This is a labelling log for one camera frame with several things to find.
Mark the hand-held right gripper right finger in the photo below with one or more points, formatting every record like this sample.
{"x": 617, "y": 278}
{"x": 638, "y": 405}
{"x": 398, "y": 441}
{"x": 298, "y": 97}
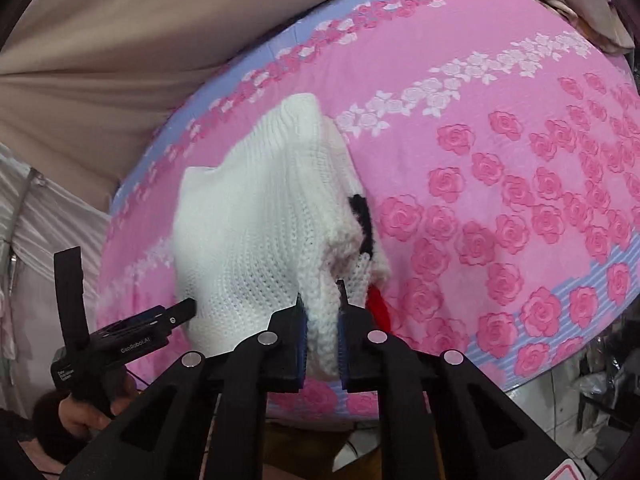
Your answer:
{"x": 342, "y": 347}

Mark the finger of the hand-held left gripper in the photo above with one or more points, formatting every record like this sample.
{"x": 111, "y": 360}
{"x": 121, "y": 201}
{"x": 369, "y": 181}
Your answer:
{"x": 170, "y": 316}

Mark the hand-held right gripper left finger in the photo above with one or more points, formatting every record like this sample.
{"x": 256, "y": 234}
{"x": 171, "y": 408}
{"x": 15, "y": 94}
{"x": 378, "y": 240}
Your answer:
{"x": 299, "y": 345}

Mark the white red black knit sweater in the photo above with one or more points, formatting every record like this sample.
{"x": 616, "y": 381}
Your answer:
{"x": 260, "y": 220}

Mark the person's left forearm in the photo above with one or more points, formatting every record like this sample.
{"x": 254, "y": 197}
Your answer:
{"x": 40, "y": 430}

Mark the person's left hand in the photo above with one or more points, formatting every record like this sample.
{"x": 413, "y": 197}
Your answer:
{"x": 87, "y": 417}

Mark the white satin curtain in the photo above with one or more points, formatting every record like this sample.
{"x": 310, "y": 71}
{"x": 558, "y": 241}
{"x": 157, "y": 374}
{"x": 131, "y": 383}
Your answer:
{"x": 35, "y": 240}

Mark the pink floral bedsheet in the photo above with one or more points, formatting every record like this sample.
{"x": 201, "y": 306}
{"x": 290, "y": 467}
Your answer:
{"x": 475, "y": 160}

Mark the beige backdrop cloth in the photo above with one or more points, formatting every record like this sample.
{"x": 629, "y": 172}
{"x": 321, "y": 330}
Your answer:
{"x": 125, "y": 60}

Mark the silvery plastic bags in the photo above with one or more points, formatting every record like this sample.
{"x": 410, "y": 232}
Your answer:
{"x": 607, "y": 375}

